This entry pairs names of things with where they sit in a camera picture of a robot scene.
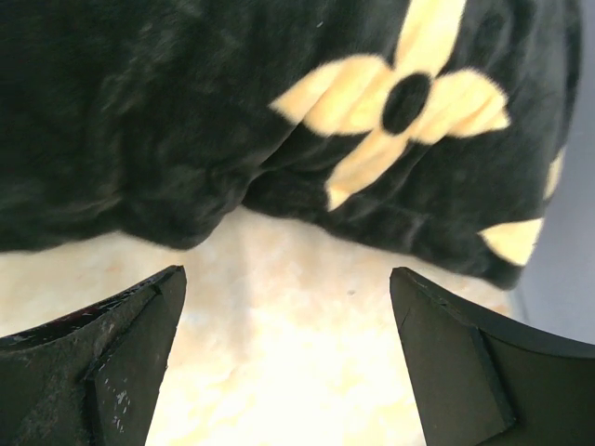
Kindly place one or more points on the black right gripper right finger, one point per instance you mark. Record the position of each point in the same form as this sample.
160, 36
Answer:
480, 378

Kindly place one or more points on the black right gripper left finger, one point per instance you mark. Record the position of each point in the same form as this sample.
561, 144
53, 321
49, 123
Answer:
92, 377

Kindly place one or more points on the black pillow with cream flowers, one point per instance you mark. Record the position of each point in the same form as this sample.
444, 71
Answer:
433, 129

